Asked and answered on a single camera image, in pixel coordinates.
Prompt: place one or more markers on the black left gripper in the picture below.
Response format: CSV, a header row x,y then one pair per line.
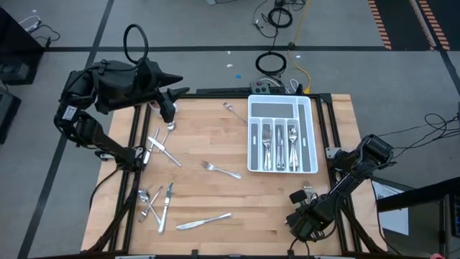
x,y
122,86

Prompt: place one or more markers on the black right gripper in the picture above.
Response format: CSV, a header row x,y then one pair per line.
x,y
312,219

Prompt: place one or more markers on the silver spoon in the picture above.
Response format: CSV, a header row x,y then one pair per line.
x,y
143,195
293,134
290,144
171,126
312,197
296,144

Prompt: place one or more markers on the silver table knife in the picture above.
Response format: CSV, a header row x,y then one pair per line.
x,y
278,144
164,212
205,222
165,153
154,136
282,144

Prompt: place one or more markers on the white cutlery tray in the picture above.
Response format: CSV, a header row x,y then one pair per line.
x,y
280,99

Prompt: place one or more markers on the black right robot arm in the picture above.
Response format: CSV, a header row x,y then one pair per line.
x,y
359,162

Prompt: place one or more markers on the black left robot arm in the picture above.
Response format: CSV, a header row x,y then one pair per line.
x,y
93,135

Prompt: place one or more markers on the white mug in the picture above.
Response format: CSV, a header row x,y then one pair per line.
x,y
154,104

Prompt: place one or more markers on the long black bar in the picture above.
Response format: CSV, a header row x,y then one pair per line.
x,y
223,90

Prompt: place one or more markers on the grey power strip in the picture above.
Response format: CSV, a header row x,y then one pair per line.
x,y
260,88

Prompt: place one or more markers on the white paper sheet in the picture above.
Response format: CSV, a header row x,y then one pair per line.
x,y
393,219

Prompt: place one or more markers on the black desk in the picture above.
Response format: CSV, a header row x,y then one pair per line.
x,y
417,196

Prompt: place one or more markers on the grey device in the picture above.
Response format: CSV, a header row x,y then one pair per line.
x,y
14,71

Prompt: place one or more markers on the black cabinet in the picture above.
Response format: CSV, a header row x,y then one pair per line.
x,y
18,43

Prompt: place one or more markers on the dark monitor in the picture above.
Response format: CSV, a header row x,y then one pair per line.
x,y
456,216

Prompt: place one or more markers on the black box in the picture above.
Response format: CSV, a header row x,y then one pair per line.
x,y
7,115

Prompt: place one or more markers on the black orange-striped floor mat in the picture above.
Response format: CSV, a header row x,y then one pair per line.
x,y
402,21

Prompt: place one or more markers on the black aluminium table frame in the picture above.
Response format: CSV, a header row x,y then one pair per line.
x,y
215,96

